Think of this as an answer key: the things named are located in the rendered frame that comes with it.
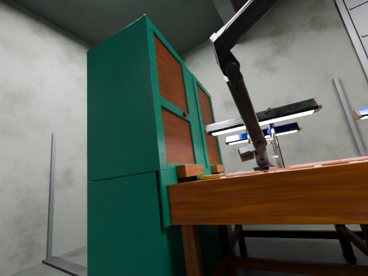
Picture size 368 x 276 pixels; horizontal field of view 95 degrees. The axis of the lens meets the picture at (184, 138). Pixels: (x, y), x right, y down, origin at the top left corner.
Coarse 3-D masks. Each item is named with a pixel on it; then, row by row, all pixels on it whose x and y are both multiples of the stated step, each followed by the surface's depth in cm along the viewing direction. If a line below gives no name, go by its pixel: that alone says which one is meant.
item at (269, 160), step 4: (268, 156) 87; (272, 156) 86; (252, 160) 89; (256, 160) 85; (260, 160) 82; (264, 160) 82; (268, 160) 85; (272, 160) 85; (252, 164) 88; (256, 164) 87; (260, 164) 84; (264, 164) 84; (268, 164) 84; (272, 164) 83
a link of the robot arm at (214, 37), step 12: (252, 0) 45; (264, 0) 44; (276, 0) 45; (240, 12) 47; (252, 12) 46; (264, 12) 46; (228, 24) 49; (240, 24) 48; (252, 24) 48; (216, 36) 50; (228, 36) 49; (240, 36) 50; (216, 48) 50; (228, 48) 51; (216, 60) 57; (228, 60) 52
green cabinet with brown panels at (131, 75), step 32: (128, 32) 108; (96, 64) 118; (128, 64) 104; (160, 64) 111; (96, 96) 113; (128, 96) 100; (160, 96) 99; (192, 96) 156; (96, 128) 108; (128, 128) 96; (160, 128) 91; (192, 128) 135; (96, 160) 104; (128, 160) 93; (160, 160) 84; (192, 160) 125
